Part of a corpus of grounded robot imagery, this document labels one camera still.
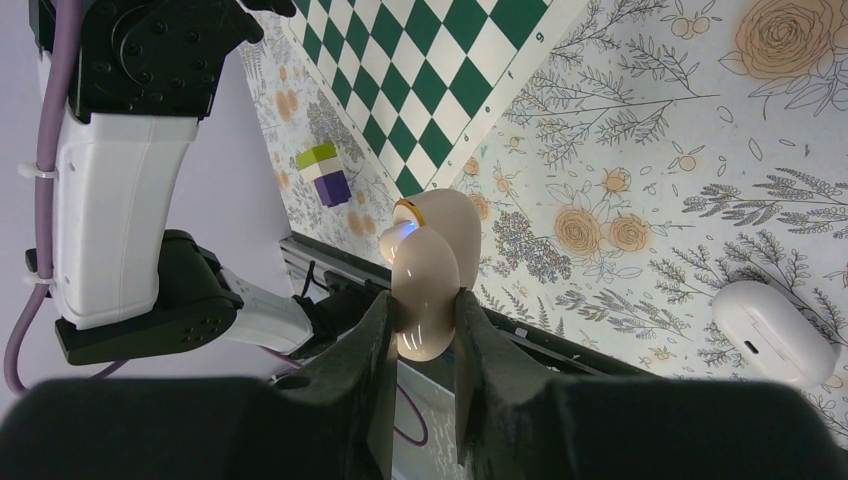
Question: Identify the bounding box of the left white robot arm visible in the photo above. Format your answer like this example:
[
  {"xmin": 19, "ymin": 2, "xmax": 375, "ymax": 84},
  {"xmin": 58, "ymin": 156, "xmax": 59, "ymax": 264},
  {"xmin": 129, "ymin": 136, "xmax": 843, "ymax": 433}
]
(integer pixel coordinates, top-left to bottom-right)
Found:
[{"xmin": 27, "ymin": 1, "xmax": 315, "ymax": 365}]

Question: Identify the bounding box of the floral patterned table mat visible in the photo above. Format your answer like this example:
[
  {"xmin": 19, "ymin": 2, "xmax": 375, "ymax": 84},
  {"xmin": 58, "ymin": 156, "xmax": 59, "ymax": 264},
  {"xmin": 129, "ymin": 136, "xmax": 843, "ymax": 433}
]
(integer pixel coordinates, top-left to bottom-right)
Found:
[{"xmin": 239, "ymin": 1, "xmax": 847, "ymax": 443}]

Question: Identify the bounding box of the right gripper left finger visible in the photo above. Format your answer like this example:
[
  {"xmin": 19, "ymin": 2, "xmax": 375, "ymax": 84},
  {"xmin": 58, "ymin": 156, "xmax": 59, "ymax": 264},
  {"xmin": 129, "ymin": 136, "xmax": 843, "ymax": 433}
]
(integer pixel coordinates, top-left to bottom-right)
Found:
[{"xmin": 265, "ymin": 291, "xmax": 398, "ymax": 479}]

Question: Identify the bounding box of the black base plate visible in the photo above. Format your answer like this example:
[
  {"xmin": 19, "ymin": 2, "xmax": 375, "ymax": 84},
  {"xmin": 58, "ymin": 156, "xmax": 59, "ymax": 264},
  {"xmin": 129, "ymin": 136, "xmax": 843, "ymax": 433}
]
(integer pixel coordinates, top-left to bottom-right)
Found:
[{"xmin": 279, "ymin": 232, "xmax": 650, "ymax": 377}]

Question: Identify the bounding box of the white earbud case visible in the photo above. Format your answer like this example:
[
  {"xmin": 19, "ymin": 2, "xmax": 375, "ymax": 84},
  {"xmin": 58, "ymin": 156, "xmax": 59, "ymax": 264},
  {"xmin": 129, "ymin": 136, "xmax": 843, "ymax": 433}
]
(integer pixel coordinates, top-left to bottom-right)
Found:
[{"xmin": 711, "ymin": 281, "xmax": 837, "ymax": 389}]

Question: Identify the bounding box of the green white chessboard mat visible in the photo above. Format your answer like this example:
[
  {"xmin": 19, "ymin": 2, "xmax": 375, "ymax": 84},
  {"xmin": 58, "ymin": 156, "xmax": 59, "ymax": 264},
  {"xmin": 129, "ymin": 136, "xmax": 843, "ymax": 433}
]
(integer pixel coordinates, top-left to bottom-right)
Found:
[{"xmin": 281, "ymin": 0, "xmax": 585, "ymax": 198}]

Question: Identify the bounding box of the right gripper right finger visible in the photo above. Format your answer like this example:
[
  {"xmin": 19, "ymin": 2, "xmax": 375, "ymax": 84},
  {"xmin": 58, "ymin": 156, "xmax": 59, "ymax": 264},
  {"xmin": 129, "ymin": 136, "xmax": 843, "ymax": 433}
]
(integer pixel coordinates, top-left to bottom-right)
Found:
[{"xmin": 455, "ymin": 290, "xmax": 597, "ymax": 479}]

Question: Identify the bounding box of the beige earbud charging case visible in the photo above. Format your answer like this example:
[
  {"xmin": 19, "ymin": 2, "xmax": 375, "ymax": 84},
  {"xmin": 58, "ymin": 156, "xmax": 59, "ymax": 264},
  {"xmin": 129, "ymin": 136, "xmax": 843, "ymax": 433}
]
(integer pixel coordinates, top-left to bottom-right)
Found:
[{"xmin": 378, "ymin": 189, "xmax": 482, "ymax": 362}]

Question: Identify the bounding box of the green white purple block stack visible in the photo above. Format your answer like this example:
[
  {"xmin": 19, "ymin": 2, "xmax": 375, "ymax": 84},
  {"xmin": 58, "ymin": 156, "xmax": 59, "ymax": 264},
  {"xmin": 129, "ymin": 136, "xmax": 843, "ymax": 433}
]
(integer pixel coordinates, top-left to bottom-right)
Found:
[{"xmin": 296, "ymin": 142, "xmax": 352, "ymax": 207}]

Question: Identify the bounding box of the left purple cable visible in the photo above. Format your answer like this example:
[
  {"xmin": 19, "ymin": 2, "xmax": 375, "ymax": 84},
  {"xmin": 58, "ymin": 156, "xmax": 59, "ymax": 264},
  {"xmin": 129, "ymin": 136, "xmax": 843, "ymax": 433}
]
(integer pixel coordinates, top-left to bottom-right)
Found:
[{"xmin": 3, "ymin": 0, "xmax": 134, "ymax": 397}]

